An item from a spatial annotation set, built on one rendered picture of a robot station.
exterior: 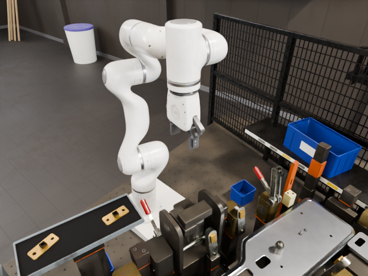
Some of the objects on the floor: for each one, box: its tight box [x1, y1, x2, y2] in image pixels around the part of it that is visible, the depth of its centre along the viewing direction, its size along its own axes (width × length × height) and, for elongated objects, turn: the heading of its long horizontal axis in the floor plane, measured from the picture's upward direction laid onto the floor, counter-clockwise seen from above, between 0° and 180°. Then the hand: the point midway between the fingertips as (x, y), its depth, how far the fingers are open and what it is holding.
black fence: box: [207, 13, 368, 229], centre depth 162 cm, size 14×197×155 cm, turn 34°
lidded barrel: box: [64, 24, 97, 64], centre depth 557 cm, size 59×56×69 cm
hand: (184, 137), depth 78 cm, fingers open, 8 cm apart
